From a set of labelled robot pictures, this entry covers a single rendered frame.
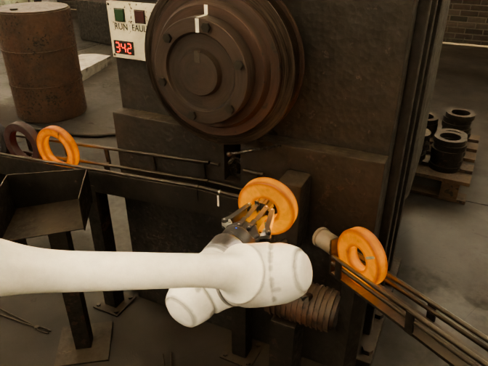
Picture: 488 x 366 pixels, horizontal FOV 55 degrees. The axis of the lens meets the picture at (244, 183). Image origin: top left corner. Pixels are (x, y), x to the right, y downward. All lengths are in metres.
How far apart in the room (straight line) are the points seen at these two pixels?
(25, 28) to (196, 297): 3.39
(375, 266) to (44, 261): 0.78
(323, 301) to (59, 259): 0.85
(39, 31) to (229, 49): 2.97
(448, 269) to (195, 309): 1.78
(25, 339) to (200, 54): 1.40
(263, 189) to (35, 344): 1.28
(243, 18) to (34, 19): 2.95
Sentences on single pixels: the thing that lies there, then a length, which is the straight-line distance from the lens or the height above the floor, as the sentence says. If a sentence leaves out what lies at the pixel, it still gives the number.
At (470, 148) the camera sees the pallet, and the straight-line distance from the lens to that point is 3.49.
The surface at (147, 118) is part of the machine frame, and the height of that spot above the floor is 0.87.
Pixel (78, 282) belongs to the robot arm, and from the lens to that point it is 0.73.
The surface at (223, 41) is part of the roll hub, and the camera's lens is 1.21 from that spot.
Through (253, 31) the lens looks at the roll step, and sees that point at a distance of 1.23.
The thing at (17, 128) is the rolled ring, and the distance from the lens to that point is 2.03.
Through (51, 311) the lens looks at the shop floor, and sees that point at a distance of 2.25.
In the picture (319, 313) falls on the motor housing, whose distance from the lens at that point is 1.39.
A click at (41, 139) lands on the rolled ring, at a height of 0.74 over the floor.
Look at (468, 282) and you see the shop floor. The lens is 2.46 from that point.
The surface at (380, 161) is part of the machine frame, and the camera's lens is 1.38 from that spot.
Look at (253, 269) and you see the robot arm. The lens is 0.79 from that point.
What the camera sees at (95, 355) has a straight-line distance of 2.00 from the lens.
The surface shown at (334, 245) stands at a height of 0.70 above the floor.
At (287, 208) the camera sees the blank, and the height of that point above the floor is 0.85.
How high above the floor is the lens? 1.46
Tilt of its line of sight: 29 degrees down
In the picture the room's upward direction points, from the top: straight up
